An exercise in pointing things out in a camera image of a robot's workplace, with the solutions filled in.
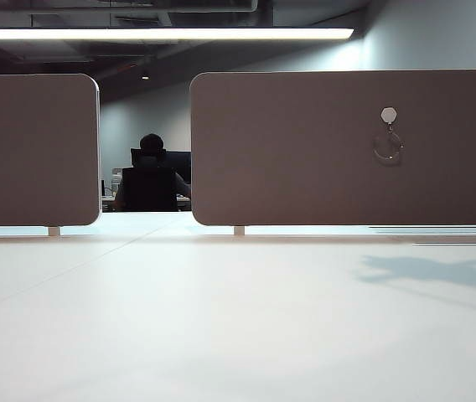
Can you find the long ceiling light strip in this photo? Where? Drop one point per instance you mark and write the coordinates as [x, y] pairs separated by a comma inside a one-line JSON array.
[[158, 34]]

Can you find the black office chair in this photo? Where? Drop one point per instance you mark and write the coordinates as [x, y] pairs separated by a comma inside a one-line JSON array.
[[150, 188]]

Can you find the seated person in dark clothes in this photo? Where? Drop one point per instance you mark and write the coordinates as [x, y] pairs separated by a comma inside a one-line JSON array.
[[153, 142]]

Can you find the white adhesive wall hook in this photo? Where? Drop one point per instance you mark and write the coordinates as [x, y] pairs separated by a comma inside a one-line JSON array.
[[389, 114]]

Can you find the grey desk divider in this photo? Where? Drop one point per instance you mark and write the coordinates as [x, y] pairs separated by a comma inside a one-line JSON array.
[[28, 151], [305, 176]]

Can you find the left grey desk divider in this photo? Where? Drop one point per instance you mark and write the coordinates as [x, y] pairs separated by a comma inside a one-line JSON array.
[[28, 151]]

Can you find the dark computer monitor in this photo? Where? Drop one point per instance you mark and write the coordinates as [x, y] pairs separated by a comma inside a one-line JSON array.
[[181, 161]]

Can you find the right grey desk divider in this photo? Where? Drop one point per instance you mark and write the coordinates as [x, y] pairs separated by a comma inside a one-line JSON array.
[[305, 176]]

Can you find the silver hoop earring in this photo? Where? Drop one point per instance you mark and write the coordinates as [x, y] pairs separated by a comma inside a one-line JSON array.
[[389, 158]]

